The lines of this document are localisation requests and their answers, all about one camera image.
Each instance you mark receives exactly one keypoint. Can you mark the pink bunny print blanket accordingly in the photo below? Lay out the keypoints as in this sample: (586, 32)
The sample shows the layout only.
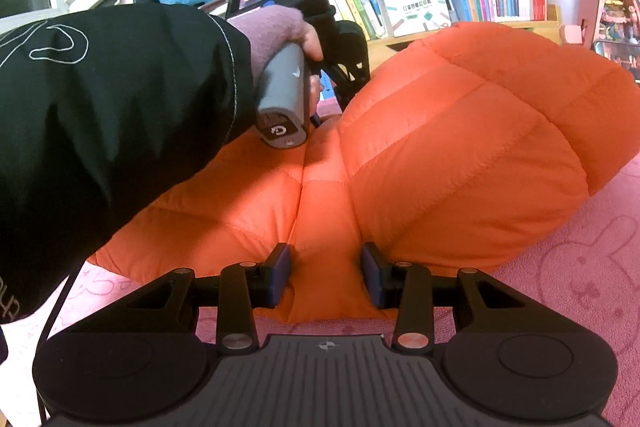
(575, 282)

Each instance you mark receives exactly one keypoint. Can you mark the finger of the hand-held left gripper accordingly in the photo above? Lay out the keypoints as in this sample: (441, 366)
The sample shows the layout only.
(332, 67)

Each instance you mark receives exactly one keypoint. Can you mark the wooden drawer organizer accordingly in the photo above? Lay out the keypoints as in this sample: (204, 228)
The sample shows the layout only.
(500, 29)

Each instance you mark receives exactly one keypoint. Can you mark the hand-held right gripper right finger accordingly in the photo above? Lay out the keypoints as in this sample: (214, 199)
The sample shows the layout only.
(372, 274)

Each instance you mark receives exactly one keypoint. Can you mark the person's left forearm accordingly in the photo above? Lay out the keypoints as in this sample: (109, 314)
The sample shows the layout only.
(125, 107)

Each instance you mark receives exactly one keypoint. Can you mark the person's left hand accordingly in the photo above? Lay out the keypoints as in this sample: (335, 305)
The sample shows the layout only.
(270, 32)

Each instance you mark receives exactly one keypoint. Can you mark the orange puffer jacket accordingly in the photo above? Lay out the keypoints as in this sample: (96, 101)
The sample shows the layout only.
(450, 132)

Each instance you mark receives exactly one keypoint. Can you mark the white box with pencil print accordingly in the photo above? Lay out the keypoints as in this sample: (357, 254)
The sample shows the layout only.
(415, 9)

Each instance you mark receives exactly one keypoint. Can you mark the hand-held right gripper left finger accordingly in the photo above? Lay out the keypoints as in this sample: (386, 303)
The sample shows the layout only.
(281, 274)

